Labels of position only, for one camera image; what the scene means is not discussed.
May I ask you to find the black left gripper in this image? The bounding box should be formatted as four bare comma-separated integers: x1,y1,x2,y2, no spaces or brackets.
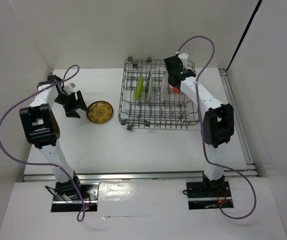
53,90,90,119

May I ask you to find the orange plate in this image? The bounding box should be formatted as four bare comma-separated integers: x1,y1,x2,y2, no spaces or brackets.
173,86,180,94

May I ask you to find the yellow brown patterned plate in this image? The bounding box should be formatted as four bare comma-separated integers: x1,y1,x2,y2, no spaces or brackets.
86,100,114,124

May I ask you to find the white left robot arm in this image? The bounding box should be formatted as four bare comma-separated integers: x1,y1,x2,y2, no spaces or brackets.
19,75,89,201

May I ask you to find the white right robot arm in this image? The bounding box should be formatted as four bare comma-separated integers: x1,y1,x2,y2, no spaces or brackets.
164,53,235,198

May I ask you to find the green patterned white plate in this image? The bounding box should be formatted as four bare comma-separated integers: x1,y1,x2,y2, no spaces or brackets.
145,71,153,103

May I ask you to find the lime green plate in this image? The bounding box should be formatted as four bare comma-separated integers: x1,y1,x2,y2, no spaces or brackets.
135,74,144,101

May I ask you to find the black corner pole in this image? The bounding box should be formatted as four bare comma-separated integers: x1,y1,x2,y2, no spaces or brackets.
225,0,263,72

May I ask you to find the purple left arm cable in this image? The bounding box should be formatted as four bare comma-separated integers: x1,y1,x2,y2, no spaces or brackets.
0,64,88,223

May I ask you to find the grey wire dish rack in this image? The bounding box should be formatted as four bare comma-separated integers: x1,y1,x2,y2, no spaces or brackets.
118,56,199,131

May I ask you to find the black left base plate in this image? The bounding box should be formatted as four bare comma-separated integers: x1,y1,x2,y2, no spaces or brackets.
45,183,99,213

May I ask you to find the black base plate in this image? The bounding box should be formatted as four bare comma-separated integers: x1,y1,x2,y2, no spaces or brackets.
182,181,234,210
45,183,99,213

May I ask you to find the aluminium front rail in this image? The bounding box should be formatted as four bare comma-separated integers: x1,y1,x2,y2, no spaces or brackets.
23,170,259,182

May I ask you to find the aluminium rail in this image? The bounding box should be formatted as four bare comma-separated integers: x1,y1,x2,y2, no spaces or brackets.
23,170,259,182
218,68,259,178

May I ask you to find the aluminium right side rail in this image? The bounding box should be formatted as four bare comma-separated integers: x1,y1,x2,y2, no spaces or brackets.
218,68,259,178

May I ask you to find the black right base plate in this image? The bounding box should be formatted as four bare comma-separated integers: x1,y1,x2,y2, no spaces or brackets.
182,181,234,210

